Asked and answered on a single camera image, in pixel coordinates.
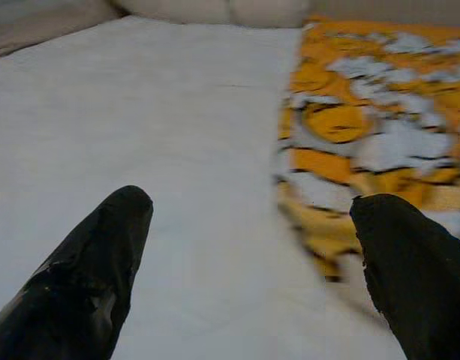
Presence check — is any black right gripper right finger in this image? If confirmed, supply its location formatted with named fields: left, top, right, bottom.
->
left=348, top=193, right=460, bottom=360

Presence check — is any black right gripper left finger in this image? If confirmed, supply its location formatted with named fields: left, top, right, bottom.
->
left=0, top=184, right=155, bottom=360

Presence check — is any white quilted mattress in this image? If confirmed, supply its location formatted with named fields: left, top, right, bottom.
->
left=0, top=14, right=409, bottom=360

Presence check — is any orange duck-print blanket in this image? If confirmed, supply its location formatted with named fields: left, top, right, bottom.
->
left=270, top=14, right=460, bottom=327

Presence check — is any cream braided long pillow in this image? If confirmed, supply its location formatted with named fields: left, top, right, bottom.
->
left=109, top=0, right=314, bottom=29

